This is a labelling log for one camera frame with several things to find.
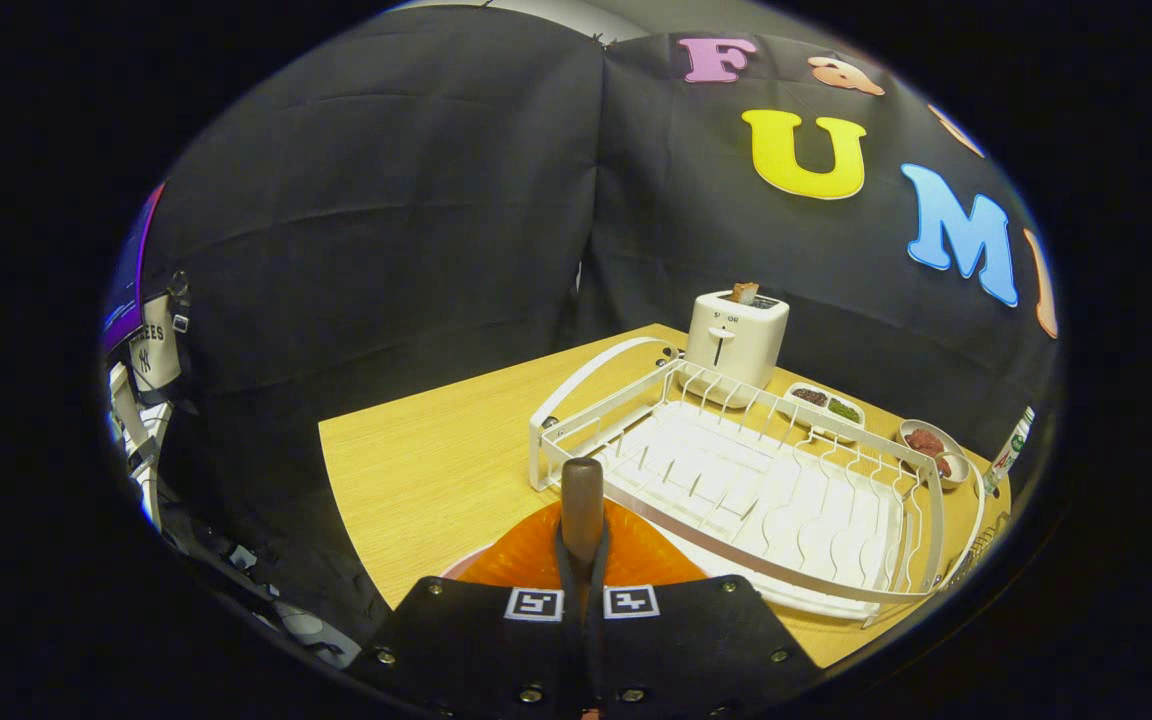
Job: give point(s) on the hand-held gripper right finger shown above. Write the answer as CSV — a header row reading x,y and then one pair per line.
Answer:
x,y
696,650

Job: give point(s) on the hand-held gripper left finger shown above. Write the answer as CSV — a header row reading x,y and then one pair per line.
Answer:
x,y
476,650

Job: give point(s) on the grey plate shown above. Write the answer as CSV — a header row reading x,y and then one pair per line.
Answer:
x,y
960,468

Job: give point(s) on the white divided bean tray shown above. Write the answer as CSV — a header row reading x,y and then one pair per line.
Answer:
x,y
826,403

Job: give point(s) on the red meat piece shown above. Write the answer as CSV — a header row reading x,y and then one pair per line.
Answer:
x,y
924,441
944,466

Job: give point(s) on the white toaster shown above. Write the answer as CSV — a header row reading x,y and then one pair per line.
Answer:
x,y
746,340

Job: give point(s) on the brown toast slice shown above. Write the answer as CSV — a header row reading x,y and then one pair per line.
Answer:
x,y
745,293

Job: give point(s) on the white green drink bottle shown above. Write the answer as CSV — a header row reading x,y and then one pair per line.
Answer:
x,y
1011,450

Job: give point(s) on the white equipment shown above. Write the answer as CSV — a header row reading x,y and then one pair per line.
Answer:
x,y
136,440

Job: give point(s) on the black backdrop cloth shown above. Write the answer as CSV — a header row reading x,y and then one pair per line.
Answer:
x,y
386,250

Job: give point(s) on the white printed bag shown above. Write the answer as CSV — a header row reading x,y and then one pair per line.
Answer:
x,y
156,345

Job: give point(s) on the purple lit screen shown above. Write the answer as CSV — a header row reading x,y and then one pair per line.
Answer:
x,y
126,290

